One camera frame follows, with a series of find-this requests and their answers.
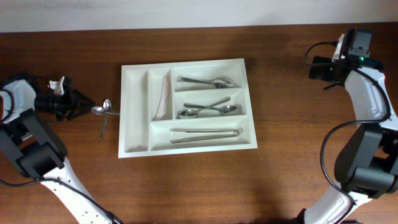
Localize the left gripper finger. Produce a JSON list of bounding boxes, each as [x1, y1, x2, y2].
[[65, 105, 91, 121], [73, 90, 95, 108]]

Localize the small steel teaspoon sideways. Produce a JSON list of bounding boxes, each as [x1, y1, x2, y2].
[[91, 106, 120, 116]]

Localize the small steel teaspoon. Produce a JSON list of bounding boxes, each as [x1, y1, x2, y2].
[[100, 99, 112, 140]]

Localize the steel fork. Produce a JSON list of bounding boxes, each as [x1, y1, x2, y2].
[[177, 76, 235, 89], [177, 77, 234, 88]]

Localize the steel serrated tongs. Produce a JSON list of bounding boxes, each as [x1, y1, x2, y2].
[[170, 128, 240, 144]]

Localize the large steel spoon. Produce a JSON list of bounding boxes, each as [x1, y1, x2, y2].
[[178, 96, 231, 119], [183, 103, 239, 116]]

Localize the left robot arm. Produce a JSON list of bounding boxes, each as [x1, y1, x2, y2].
[[1, 72, 122, 223]]

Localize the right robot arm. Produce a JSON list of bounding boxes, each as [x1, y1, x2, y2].
[[294, 29, 397, 224]]

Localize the white plastic cutlery tray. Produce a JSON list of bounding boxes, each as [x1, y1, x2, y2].
[[118, 58, 257, 158]]

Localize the right black cable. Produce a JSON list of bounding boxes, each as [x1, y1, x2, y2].
[[303, 40, 392, 224]]

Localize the black cable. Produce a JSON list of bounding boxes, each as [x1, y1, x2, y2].
[[0, 74, 122, 224], [303, 40, 392, 224]]

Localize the left black cable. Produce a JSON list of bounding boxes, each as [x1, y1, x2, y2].
[[0, 74, 122, 224]]

